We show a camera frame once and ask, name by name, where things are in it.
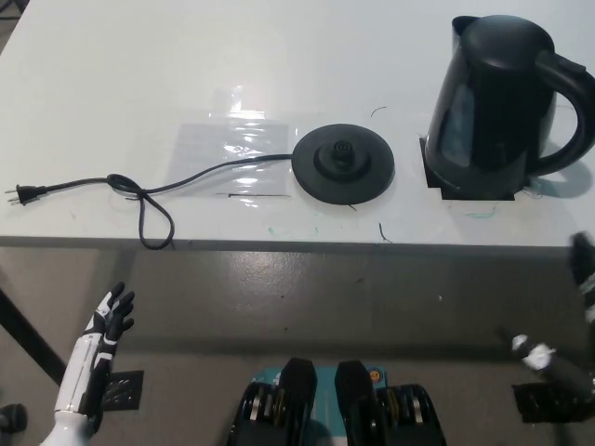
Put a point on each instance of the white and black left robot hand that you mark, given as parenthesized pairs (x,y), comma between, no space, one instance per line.
(104,353)

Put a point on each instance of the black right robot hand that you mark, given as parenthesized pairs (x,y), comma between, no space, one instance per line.
(534,355)

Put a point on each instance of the black electric kettle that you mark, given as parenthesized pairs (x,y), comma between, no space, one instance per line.
(493,93)

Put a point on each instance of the black tape patch on desk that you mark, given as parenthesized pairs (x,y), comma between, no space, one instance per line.
(465,195)

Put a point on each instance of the black robot legs and feet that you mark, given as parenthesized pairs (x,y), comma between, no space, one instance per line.
(297,399)

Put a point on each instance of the black round kettle base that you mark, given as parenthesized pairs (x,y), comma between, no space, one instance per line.
(367,181)

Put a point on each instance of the black table leg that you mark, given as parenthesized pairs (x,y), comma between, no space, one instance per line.
(28,334)

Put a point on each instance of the black caster wheel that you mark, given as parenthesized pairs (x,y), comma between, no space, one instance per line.
(14,415)

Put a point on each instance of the clear plastic sheet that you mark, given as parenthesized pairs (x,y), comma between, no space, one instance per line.
(200,148)

